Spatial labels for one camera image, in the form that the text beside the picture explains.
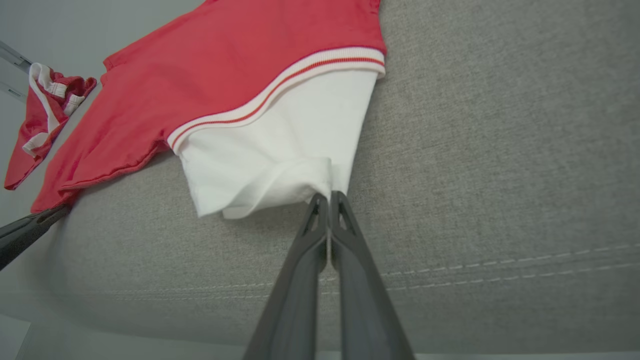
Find red shirt with white collar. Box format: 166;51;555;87
31;0;387;220

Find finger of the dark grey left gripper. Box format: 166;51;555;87
0;205;71;271

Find grey fabric sofa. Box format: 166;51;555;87
0;0;640;356

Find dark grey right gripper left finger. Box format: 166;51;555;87
243;193;330;360

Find red shorts with white stripe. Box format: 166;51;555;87
4;62;98;191

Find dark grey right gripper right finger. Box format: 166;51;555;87
329;190;416;360

